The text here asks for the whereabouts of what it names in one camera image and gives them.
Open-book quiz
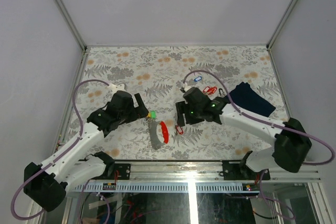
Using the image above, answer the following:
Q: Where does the green key tag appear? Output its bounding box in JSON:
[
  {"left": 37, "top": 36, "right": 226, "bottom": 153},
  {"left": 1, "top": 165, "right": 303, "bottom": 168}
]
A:
[{"left": 149, "top": 111, "right": 156, "bottom": 119}]

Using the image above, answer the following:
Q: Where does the red key tag with key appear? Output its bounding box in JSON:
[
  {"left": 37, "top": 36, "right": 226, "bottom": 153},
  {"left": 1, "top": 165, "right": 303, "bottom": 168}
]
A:
[{"left": 175, "top": 125, "right": 184, "bottom": 135}]

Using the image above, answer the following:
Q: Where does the metal key holder red handle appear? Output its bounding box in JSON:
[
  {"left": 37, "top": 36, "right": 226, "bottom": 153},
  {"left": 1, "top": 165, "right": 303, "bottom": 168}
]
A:
[{"left": 148, "top": 119, "right": 170, "bottom": 150}]

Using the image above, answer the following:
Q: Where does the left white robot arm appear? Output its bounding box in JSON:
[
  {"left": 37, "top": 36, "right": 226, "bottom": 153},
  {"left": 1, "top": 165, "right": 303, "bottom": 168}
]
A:
[{"left": 24, "top": 90, "right": 149, "bottom": 212}]

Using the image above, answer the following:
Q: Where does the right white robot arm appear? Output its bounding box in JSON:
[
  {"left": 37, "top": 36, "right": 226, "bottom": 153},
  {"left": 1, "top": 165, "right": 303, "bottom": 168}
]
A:
[{"left": 175, "top": 87, "right": 312, "bottom": 179}]

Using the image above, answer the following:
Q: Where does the red key tags bunch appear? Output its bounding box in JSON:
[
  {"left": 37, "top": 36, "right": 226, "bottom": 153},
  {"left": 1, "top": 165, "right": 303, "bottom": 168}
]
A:
[{"left": 203, "top": 86, "right": 217, "bottom": 95}]

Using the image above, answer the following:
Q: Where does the blue key tag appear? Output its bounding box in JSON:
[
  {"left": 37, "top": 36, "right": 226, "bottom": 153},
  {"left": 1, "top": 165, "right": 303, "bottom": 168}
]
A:
[{"left": 194, "top": 76, "right": 202, "bottom": 82}]

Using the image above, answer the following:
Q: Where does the dark blue cloth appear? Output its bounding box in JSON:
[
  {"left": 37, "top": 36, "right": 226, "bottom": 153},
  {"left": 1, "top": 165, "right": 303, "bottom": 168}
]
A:
[{"left": 229, "top": 82, "right": 276, "bottom": 117}]

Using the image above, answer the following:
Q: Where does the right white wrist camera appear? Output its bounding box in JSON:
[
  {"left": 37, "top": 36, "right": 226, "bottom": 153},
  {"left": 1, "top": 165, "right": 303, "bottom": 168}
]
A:
[{"left": 180, "top": 82, "right": 192, "bottom": 93}]

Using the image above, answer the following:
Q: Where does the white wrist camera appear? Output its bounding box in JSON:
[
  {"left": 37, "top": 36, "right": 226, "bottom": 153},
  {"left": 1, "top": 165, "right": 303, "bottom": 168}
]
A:
[
  {"left": 180, "top": 82, "right": 192, "bottom": 93},
  {"left": 108, "top": 83, "right": 126, "bottom": 92}
]

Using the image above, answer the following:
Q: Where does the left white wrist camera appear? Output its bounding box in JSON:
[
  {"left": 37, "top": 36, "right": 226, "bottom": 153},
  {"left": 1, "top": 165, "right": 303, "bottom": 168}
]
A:
[{"left": 108, "top": 83, "right": 126, "bottom": 92}]

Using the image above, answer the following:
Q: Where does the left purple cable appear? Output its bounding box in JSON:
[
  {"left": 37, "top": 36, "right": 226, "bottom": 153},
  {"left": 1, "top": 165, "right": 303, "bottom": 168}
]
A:
[{"left": 10, "top": 79, "right": 112, "bottom": 221}]

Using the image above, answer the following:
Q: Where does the aluminium front rail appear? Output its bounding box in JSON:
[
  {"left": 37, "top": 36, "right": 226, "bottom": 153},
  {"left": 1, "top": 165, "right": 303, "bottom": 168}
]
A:
[{"left": 115, "top": 160, "right": 322, "bottom": 183}]

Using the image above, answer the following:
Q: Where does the grey slotted cable duct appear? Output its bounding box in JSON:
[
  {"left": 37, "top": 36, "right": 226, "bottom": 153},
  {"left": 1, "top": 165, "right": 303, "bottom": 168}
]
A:
[{"left": 72, "top": 182, "right": 259, "bottom": 194}]

